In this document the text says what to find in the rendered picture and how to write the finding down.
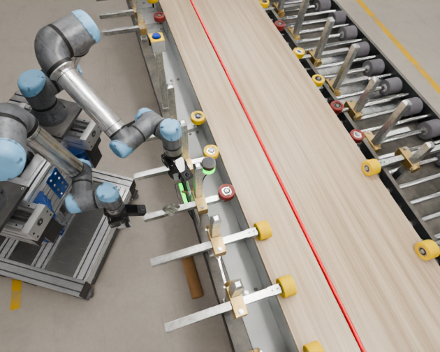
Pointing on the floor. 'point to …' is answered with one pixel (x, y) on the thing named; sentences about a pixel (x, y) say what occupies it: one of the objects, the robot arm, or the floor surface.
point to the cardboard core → (192, 277)
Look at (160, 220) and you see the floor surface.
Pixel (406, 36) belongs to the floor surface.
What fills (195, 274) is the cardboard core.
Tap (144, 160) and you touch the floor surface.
